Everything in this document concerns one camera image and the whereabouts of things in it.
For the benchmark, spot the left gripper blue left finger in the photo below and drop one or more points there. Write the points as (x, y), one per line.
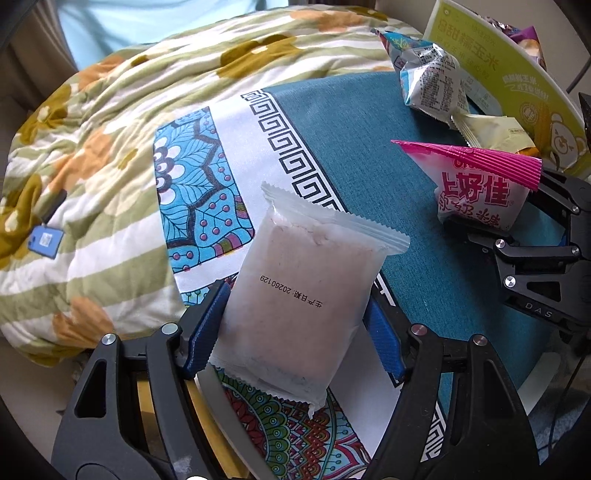
(200, 326)

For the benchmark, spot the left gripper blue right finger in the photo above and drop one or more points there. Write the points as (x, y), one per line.
(385, 339)

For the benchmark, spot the translucent white cake packet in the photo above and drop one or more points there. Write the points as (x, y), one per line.
(300, 296)

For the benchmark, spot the pink snack bag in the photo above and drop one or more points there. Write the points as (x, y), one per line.
(488, 186)

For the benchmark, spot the white orange snack packet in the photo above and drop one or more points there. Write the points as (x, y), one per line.
(499, 133)

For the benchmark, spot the blue seal snack bag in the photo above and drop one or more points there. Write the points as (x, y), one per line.
(430, 78)

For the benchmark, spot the purple snack bag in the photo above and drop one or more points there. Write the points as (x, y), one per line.
(526, 38)

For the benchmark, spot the floral striped duvet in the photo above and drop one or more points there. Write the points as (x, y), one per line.
(83, 163)

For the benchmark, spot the blue patterned table cloth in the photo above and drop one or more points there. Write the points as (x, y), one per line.
(459, 415)

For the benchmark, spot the green cardboard box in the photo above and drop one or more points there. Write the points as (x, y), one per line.
(501, 78)

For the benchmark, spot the light blue window cloth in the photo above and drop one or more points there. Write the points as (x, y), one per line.
(94, 29)

